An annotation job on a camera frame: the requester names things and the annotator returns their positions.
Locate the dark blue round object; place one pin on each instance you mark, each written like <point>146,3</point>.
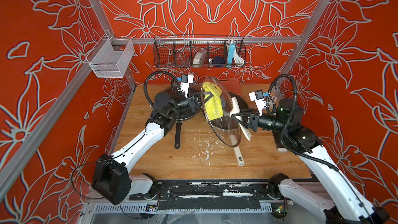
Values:
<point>218,61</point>

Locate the white remote with buttons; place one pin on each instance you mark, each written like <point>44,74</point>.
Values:
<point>272,100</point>

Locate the glass lid with beige handle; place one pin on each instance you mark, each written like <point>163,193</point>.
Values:
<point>231,122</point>

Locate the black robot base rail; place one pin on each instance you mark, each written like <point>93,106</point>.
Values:
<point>215,194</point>

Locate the light blue box in basket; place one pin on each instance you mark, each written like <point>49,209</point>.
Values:
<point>231,51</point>

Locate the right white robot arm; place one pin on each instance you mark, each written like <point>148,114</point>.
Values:
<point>347,205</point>

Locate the yellow microfiber cloth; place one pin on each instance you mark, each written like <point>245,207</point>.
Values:
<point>213,104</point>

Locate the red plastic board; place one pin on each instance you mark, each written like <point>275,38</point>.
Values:
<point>232,85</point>

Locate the black long-handled peeler tool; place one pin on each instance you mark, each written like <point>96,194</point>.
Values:
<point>279,145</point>

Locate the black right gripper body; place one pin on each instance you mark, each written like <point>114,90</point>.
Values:
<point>268,123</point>

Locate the black pot under beige lid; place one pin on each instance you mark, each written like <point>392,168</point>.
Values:
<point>241,102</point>

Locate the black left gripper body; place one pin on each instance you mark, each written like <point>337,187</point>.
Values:
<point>189,103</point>

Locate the black wire wall basket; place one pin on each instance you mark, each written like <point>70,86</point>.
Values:
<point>178,51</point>

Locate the white mesh wall basket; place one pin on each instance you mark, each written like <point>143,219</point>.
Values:
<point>111,61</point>

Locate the glass pot lid black knob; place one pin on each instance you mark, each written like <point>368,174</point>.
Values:
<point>184,115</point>

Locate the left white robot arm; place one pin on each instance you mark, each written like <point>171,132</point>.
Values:
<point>111,177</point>

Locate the black frying pan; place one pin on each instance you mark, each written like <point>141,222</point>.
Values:
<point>178,124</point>

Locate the white packet in basket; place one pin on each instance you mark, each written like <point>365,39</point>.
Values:
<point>199,59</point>

